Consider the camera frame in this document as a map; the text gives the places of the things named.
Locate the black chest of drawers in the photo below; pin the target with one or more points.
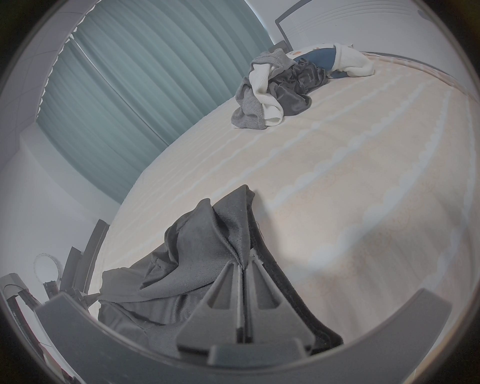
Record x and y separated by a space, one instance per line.
88 255

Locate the bed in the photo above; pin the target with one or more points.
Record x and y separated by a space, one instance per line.
356 168

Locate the black T-shirt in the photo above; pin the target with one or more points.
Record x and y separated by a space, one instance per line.
202 255

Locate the blue-green curtain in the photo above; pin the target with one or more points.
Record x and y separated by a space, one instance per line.
97 112
180 56

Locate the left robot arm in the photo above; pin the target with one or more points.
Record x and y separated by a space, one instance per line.
18 290

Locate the white printed pillow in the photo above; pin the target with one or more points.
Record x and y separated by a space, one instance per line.
313 48

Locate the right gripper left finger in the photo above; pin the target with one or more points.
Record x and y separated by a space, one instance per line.
215 318

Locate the grey bedside table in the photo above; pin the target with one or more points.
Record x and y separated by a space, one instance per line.
279 47

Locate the pile of clothes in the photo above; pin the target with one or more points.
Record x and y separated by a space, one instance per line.
277 90

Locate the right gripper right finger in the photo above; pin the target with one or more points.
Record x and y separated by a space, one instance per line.
275 318

